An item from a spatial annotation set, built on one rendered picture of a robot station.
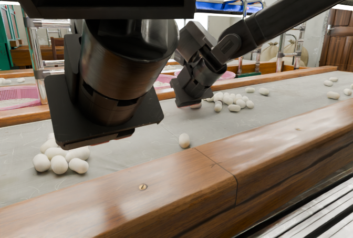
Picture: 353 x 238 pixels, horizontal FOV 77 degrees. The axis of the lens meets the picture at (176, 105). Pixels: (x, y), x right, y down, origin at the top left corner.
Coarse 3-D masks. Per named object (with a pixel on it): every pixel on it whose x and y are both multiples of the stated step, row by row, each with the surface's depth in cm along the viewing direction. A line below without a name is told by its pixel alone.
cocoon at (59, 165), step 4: (56, 156) 33; (60, 156) 34; (52, 160) 33; (56, 160) 32; (60, 160) 32; (64, 160) 33; (52, 164) 32; (56, 164) 32; (60, 164) 32; (64, 164) 32; (56, 168) 32; (60, 168) 32; (64, 168) 32; (56, 172) 32; (60, 172) 32; (64, 172) 32
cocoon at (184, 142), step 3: (180, 135) 41; (183, 135) 41; (186, 135) 41; (180, 138) 40; (183, 138) 39; (186, 138) 40; (189, 138) 41; (180, 141) 39; (183, 141) 39; (186, 141) 39; (189, 141) 40; (180, 144) 39; (183, 144) 39; (186, 144) 39; (183, 147) 39
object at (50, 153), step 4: (52, 148) 36; (56, 148) 36; (60, 148) 36; (48, 152) 35; (52, 152) 35; (56, 152) 35; (60, 152) 35; (64, 152) 35; (48, 156) 35; (52, 156) 35; (64, 156) 35
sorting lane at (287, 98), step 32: (256, 96) 73; (288, 96) 73; (320, 96) 73; (352, 96) 73; (0, 128) 48; (32, 128) 48; (160, 128) 48; (192, 128) 48; (224, 128) 48; (0, 160) 36; (32, 160) 36; (96, 160) 36; (128, 160) 36; (0, 192) 29; (32, 192) 29
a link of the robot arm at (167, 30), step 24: (96, 24) 12; (120, 24) 12; (144, 24) 13; (168, 24) 14; (96, 48) 12; (120, 48) 12; (144, 48) 13; (168, 48) 13; (96, 72) 14; (120, 72) 13; (144, 72) 13; (120, 96) 15
